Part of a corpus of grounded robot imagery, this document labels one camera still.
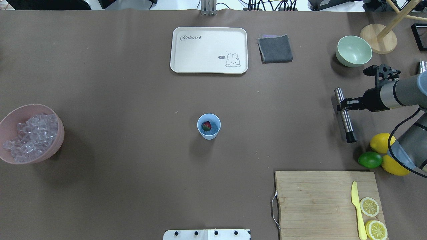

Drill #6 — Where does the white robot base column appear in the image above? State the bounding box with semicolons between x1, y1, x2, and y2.
163;228;251;240

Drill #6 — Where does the light blue plastic cup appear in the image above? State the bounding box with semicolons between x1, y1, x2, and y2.
197;113;221;140

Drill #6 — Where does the upper whole yellow lemon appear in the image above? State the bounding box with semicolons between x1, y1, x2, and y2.
369;133;391;154

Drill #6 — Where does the green lime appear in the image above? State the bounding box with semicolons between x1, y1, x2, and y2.
357;151;383;169

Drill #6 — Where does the aluminium frame post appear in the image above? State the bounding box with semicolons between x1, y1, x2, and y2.
200;0;218;16

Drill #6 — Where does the whole yellow lemon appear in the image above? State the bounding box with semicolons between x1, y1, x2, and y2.
381;155;411;176
369;133;391;154

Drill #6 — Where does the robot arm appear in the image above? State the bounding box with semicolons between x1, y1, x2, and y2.
334;65;427;178

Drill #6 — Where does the cream serving tray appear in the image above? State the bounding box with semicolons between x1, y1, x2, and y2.
170;26;249;74

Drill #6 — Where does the upper lemon half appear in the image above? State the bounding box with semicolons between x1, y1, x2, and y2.
365;220;388;240

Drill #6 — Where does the red strawberry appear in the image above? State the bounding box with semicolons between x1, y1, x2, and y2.
201;121;212;132

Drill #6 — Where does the pink bowl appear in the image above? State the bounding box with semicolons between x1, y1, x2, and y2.
0;104;65;165

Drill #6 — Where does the lower whole yellow lemon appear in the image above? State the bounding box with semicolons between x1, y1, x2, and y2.
381;155;411;176

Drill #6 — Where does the wooden cutting board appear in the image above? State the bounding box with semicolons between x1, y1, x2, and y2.
274;171;385;240

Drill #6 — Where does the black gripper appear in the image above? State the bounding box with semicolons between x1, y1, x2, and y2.
336;88;384;112

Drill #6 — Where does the grey folded cloth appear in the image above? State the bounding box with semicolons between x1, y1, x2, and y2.
257;34;293;63

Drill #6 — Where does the yellow plastic knife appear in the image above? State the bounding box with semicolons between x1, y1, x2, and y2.
351;181;367;240

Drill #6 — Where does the lower lemon half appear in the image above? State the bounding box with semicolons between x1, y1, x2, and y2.
360;197;380;217

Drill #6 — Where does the light green bowl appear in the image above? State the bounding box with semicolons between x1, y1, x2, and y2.
335;35;373;67

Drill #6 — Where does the lemon half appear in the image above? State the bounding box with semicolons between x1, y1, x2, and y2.
360;197;380;217
365;220;388;240

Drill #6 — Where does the pile of clear ice cubes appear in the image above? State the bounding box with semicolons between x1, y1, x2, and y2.
3;114;59;163

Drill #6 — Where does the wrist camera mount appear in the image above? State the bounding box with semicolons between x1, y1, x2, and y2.
363;64;401;89

